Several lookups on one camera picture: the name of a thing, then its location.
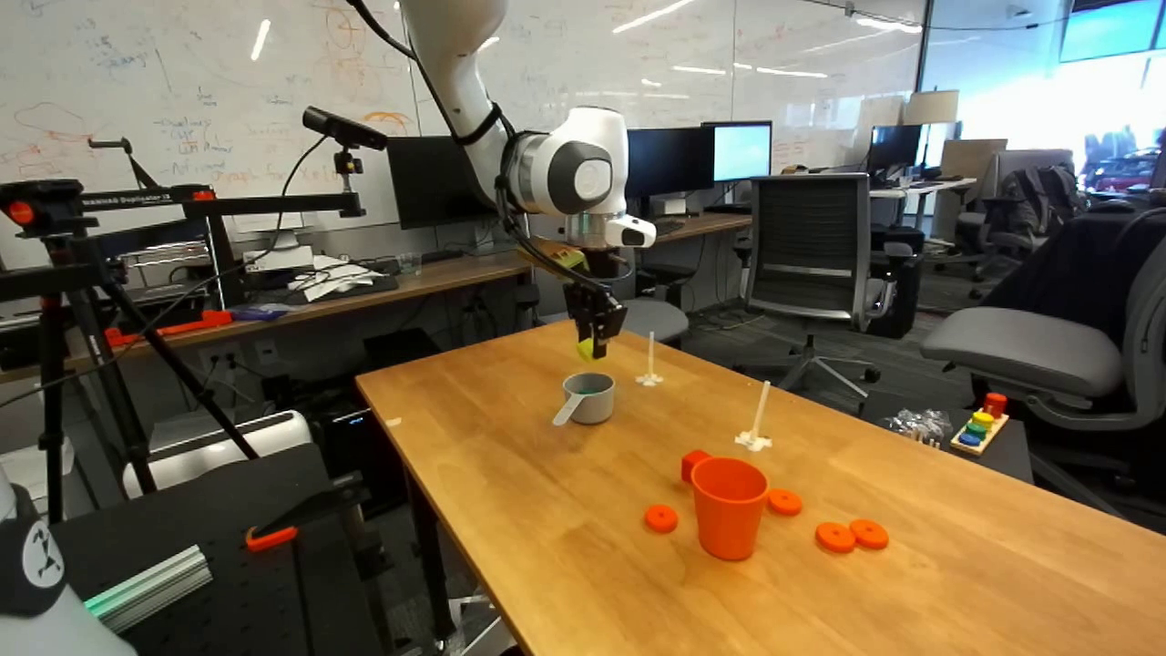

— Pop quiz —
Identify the colorful button box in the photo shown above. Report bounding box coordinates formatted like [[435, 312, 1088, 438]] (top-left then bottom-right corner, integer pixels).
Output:
[[951, 392, 1010, 454]]

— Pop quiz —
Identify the yellow block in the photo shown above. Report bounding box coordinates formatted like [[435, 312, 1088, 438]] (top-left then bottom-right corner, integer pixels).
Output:
[[576, 340, 596, 359]]

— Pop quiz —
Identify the gray measuring cup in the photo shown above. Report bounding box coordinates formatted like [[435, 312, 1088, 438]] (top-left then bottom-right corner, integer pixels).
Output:
[[553, 372, 617, 427]]

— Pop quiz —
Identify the clear plastic stand left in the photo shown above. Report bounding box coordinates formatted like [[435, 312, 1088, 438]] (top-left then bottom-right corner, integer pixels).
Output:
[[638, 331, 663, 387]]

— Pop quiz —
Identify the orange disc far right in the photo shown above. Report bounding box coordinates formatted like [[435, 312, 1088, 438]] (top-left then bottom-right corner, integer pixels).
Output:
[[815, 519, 856, 552]]

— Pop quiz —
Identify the orange disc near cup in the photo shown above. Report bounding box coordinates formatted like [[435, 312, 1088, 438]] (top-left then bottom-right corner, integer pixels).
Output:
[[646, 502, 678, 536]]

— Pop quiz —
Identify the black mesh office chair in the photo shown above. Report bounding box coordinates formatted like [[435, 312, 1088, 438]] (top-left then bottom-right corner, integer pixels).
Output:
[[748, 172, 878, 403]]

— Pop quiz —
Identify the orange disc far middle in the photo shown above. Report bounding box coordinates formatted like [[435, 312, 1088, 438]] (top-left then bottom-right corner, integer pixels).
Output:
[[850, 516, 888, 550]]

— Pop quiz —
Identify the wooden desk background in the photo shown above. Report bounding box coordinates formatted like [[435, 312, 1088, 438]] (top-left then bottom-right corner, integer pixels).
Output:
[[98, 214, 751, 358]]

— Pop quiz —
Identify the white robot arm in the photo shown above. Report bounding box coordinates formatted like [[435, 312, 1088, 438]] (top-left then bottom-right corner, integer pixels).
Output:
[[401, 0, 656, 359]]

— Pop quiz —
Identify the gray office chair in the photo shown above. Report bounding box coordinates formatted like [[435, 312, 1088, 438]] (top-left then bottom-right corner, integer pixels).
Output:
[[921, 212, 1166, 495]]

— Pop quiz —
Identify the computer monitor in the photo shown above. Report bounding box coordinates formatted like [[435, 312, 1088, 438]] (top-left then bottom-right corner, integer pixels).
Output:
[[709, 118, 772, 183]]

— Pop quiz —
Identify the red block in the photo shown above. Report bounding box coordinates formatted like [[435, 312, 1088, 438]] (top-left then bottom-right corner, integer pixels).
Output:
[[680, 446, 709, 483]]

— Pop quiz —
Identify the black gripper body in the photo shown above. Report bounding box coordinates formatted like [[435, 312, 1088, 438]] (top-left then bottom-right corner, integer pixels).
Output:
[[566, 250, 625, 340]]

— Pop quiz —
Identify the orange disc far left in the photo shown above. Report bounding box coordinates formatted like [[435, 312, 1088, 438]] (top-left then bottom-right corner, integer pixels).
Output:
[[766, 488, 803, 516]]

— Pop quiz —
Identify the black camera tripod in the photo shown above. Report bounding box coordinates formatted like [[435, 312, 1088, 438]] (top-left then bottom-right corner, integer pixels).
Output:
[[0, 179, 358, 495]]

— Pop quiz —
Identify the orange plastic cup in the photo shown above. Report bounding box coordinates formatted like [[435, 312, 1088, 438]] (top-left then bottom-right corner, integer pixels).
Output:
[[687, 459, 770, 561]]

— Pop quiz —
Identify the black low side table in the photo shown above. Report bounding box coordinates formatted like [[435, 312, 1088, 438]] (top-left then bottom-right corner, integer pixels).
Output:
[[876, 408, 1032, 479]]

